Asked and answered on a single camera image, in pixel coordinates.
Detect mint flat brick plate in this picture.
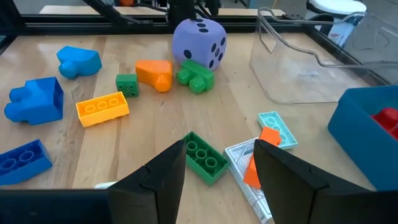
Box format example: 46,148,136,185
257,111,299,150

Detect orange single-stud block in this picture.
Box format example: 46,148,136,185
135,59,174,93

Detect yellow long brick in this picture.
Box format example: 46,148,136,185
75,91,130,128

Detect green two-stud block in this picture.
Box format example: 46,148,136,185
175,58,215,95

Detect teal plastic bin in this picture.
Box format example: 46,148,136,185
327,85,398,191

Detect dark blue brick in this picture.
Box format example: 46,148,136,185
0,139,53,187

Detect purple foam dice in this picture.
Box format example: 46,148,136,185
172,17,228,72

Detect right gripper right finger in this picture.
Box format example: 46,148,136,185
253,139,376,224

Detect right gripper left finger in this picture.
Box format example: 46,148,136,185
107,139,187,224

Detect blue-patterned playing card deck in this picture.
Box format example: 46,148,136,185
223,136,274,224

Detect red toy block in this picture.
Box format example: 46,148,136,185
369,107,398,141

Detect green long brick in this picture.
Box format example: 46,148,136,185
182,131,230,187

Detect small green square brick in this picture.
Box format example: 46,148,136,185
115,73,141,98

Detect blue two-stud block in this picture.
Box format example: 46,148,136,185
4,77,65,126

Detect orange long brick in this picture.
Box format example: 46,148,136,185
243,126,282,190

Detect clear plastic container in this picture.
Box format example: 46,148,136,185
248,6,398,105

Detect light blue single-stud block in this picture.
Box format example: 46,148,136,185
56,45,103,80

